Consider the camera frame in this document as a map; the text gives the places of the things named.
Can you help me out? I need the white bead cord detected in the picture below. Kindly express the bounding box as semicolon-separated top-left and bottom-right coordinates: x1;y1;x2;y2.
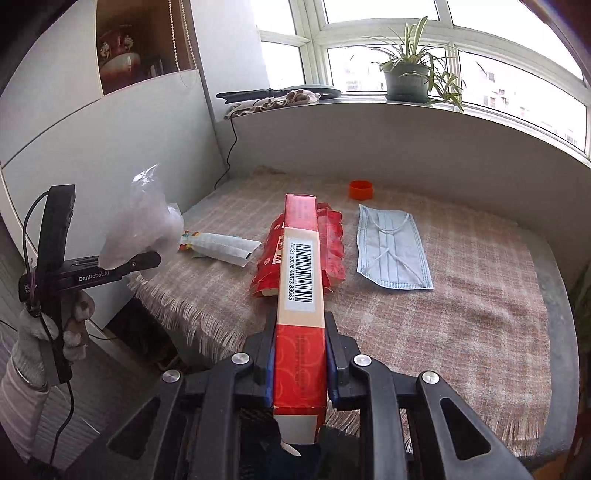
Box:
168;0;184;75

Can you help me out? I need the grey-green plush blanket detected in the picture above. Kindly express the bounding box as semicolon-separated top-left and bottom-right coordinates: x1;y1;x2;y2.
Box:
503;212;581;460

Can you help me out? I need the white striped wrapper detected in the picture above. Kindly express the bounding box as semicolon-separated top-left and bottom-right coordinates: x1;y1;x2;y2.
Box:
179;231;263;267

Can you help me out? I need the potted spider plant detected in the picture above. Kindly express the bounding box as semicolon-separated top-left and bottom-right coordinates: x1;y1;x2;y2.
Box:
346;16;467;114

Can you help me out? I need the thin black wall cable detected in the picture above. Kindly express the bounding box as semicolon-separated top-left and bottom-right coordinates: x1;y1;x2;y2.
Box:
213;108;238;190

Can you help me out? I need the beige crumpled cloth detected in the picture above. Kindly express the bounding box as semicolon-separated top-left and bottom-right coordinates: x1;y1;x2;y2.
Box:
224;90;321;121

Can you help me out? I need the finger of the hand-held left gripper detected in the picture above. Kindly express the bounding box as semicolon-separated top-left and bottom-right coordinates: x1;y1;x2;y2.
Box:
121;251;161;278

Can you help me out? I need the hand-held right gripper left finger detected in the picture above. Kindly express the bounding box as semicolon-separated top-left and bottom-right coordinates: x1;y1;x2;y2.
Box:
107;316;277;480

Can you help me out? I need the clear plastic bag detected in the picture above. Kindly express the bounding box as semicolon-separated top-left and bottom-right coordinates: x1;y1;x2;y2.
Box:
99;164;184;282

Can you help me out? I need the person's left hand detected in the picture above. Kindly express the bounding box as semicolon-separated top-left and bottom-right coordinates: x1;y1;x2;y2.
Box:
11;291;95;385

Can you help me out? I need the red ceramic jar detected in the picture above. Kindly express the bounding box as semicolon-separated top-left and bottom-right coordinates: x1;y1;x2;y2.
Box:
98;25;141;93

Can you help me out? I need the blue face mask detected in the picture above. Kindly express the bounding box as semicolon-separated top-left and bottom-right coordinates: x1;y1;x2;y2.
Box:
355;204;435;291

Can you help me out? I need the wooden wall niche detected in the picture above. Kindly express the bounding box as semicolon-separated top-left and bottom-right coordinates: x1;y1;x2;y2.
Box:
95;0;200;96

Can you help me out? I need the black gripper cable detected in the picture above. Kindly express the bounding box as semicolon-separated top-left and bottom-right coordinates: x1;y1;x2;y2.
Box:
21;190;77;467

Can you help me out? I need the black long-handled tool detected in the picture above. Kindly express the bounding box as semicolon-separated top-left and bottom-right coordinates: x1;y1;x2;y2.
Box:
216;84;342;103

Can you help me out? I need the person's left forearm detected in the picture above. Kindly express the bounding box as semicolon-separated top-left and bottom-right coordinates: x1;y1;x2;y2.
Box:
0;362;49;462

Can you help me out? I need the red snack packet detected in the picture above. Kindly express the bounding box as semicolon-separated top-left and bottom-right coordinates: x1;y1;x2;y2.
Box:
271;194;329;446
249;208;347;298

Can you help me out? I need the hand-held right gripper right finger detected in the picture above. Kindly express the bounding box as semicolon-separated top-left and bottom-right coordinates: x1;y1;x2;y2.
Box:
324;313;532;480

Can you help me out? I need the white window frame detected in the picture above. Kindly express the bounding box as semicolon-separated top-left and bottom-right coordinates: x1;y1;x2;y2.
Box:
252;0;591;162

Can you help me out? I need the checked woven blanket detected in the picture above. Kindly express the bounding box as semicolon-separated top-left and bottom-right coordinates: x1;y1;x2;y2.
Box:
129;168;552;457

